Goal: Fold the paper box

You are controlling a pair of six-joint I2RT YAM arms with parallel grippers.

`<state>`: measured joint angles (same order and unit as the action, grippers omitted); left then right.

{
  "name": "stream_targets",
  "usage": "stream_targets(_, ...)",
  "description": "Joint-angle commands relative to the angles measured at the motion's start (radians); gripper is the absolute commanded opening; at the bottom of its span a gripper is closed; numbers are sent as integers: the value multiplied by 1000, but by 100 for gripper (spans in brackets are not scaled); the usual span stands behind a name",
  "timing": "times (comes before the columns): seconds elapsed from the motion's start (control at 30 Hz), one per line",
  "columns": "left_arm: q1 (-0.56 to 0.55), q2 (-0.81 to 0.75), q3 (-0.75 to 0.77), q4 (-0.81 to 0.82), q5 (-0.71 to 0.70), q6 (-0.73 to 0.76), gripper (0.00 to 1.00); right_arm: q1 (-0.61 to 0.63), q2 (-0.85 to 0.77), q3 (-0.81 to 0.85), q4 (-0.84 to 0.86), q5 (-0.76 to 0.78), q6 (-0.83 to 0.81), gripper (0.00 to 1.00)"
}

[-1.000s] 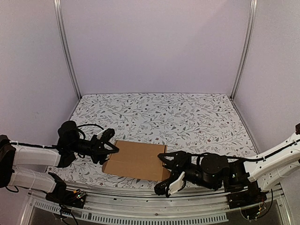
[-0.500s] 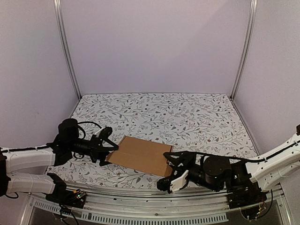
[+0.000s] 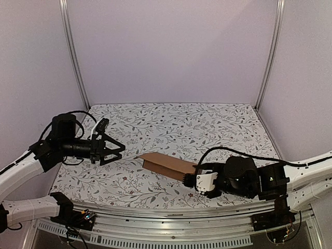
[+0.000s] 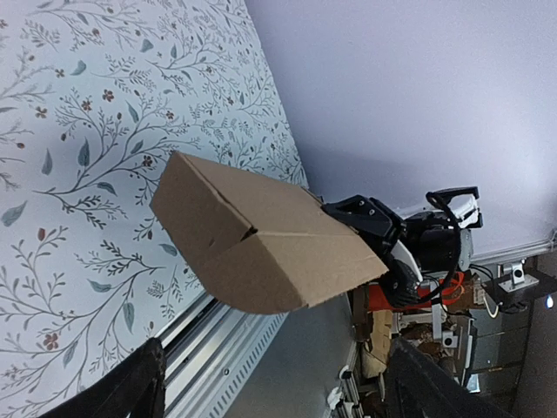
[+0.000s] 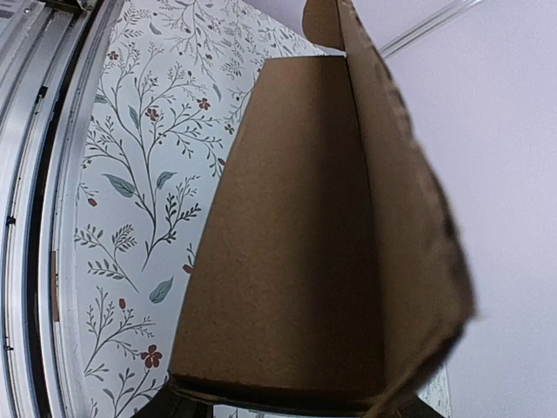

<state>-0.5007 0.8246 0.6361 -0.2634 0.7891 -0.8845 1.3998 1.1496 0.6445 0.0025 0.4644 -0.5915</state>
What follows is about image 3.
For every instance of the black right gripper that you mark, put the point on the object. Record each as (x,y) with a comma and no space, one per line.
(189,180)

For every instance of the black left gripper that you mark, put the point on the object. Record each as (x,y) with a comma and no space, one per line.
(95,153)

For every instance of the brown cardboard box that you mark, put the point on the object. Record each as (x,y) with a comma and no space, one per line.
(168,166)

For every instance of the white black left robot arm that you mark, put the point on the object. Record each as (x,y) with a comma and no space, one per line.
(16,174)

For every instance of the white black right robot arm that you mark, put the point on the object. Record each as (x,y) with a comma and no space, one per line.
(296,183)

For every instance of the floral patterned table mat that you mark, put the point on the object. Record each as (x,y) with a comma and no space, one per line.
(186,131)

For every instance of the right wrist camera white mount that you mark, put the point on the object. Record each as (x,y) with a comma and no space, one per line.
(200,182)

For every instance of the aluminium front rail frame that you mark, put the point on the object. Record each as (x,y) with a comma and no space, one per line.
(213,227)

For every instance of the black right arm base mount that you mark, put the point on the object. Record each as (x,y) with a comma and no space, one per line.
(279,216)

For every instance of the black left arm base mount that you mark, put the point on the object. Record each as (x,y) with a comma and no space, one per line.
(67,216)

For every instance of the left aluminium corner post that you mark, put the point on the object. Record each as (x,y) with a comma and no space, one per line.
(65,15)

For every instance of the aluminium corner post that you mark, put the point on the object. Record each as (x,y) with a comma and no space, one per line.
(65,15)
(271,54)

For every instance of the right aluminium corner post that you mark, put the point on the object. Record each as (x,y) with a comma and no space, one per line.
(271,54)

